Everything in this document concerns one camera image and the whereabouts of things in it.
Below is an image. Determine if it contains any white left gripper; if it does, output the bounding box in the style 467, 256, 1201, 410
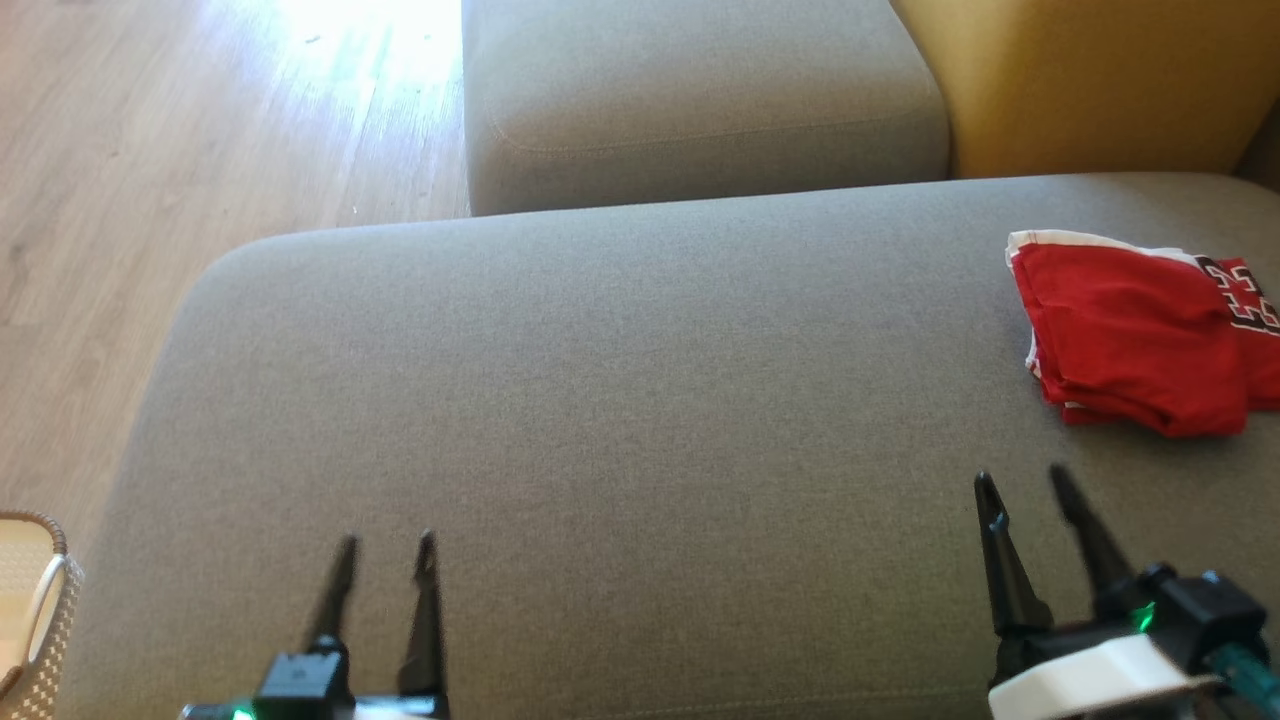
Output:
180, 530, 449, 720

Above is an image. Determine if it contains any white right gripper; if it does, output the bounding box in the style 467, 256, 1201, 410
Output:
973, 465, 1219, 720

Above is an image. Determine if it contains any red lettered basketball jersey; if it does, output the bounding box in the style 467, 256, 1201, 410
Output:
1005, 230, 1280, 439

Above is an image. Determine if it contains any white woven laundry basket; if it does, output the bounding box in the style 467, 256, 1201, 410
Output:
0, 510, 86, 720

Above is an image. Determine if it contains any long yellow sofa cushion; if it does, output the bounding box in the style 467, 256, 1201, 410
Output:
890, 0, 1280, 181

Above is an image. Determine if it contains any grey sofa ottoman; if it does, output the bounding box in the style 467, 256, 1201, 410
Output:
460, 0, 951, 216

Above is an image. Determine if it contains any teal plug right camera cable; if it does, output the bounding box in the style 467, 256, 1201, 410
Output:
1205, 645, 1280, 713

